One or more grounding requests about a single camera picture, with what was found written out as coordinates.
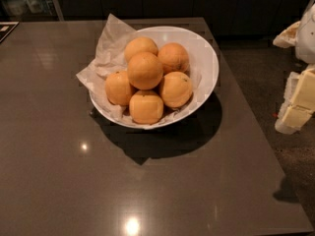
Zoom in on back right orange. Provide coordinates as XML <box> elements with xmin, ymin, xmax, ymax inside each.
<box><xmin>157</xmin><ymin>42</ymin><xmax>189</xmax><ymax>74</ymax></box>

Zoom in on front orange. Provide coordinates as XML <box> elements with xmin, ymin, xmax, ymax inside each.
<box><xmin>129</xmin><ymin>90</ymin><xmax>164</xmax><ymax>124</ymax></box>

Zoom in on clear containers in background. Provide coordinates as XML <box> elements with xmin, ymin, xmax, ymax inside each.
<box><xmin>0</xmin><ymin>0</ymin><xmax>56</xmax><ymax>17</ymax></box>

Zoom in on back left orange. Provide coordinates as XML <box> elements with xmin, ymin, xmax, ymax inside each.
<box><xmin>124</xmin><ymin>36</ymin><xmax>158</xmax><ymax>62</ymax></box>

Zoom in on white ceramic bowl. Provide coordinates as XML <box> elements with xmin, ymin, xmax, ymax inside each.
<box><xmin>87</xmin><ymin>27</ymin><xmax>220</xmax><ymax>130</ymax></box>

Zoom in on black white object table corner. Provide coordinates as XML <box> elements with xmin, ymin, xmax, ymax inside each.
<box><xmin>0</xmin><ymin>22</ymin><xmax>19</xmax><ymax>43</ymax></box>

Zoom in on white crumpled paper liner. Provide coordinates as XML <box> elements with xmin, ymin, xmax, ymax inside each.
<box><xmin>77</xmin><ymin>16</ymin><xmax>201</xmax><ymax>128</ymax></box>

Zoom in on orange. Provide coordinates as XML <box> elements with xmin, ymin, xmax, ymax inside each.
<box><xmin>124</xmin><ymin>36</ymin><xmax>158</xmax><ymax>62</ymax></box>
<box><xmin>105</xmin><ymin>71</ymin><xmax>136</xmax><ymax>106</ymax></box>
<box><xmin>127</xmin><ymin>52</ymin><xmax>163</xmax><ymax>89</ymax></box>
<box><xmin>157</xmin><ymin>42</ymin><xmax>189</xmax><ymax>74</ymax></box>
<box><xmin>129</xmin><ymin>90</ymin><xmax>164</xmax><ymax>124</ymax></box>
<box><xmin>158</xmin><ymin>72</ymin><xmax>192</xmax><ymax>108</ymax></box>

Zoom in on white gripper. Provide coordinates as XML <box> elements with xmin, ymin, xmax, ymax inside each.
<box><xmin>273</xmin><ymin>4</ymin><xmax>315</xmax><ymax>135</ymax></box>

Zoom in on top centre orange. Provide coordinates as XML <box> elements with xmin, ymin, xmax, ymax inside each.
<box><xmin>127</xmin><ymin>52</ymin><xmax>163</xmax><ymax>89</ymax></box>

